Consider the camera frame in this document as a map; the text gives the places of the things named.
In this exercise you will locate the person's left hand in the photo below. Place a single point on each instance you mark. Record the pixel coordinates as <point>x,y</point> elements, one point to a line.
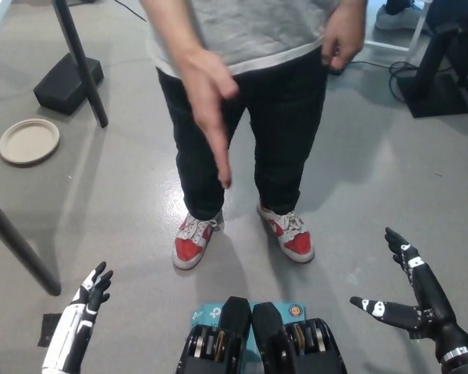
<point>343,35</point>

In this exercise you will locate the person's right hand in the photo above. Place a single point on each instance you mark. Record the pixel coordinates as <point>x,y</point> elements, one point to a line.
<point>208,89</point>

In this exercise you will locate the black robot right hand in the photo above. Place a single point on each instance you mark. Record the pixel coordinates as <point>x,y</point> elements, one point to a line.
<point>433,308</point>

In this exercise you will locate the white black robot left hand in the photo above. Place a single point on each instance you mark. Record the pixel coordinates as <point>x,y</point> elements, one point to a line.
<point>72,331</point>

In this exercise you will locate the black robot left body block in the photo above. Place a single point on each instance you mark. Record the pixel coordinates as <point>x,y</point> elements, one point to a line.
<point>234,315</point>

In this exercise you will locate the black tape patch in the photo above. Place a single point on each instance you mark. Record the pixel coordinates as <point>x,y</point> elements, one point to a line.
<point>47,331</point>

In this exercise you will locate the grey shoe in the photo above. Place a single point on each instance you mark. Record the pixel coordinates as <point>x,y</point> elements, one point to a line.
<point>394,19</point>

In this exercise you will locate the grey T-shirt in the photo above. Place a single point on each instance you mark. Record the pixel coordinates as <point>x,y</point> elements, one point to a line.
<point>257,31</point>

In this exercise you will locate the black trousers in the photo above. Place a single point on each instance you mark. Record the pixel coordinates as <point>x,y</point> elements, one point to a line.
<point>288,117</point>

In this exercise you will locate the thick black table leg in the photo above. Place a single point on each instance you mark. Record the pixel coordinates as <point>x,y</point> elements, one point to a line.
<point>19,249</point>

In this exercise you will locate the black stand column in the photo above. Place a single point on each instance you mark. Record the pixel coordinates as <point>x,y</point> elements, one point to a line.
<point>438,54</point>

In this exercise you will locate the black flat stand base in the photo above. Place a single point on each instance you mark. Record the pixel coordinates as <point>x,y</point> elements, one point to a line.
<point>433,97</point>

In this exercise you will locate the thin black slanted pole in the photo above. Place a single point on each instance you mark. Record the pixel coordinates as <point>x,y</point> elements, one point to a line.
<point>82,66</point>

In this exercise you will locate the teal router box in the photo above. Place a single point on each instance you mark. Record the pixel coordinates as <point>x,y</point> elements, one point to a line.
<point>206,313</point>

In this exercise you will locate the black foam block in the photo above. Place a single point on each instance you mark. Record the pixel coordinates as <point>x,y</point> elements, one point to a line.
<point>62,85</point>

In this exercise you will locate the red white right sneaker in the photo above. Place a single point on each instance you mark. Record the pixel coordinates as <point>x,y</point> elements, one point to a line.
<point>191,243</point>

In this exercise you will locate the red white sneaker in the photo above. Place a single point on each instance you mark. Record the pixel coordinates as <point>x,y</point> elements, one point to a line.
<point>191,243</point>
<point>292,237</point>

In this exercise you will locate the red white left sneaker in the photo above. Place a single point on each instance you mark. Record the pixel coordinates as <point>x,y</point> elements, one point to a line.
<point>292,237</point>

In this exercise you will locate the beige paper plate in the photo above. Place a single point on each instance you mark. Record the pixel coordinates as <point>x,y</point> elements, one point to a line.
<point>29,142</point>

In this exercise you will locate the white metal frame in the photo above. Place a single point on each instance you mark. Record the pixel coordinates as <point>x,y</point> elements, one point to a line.
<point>390,46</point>

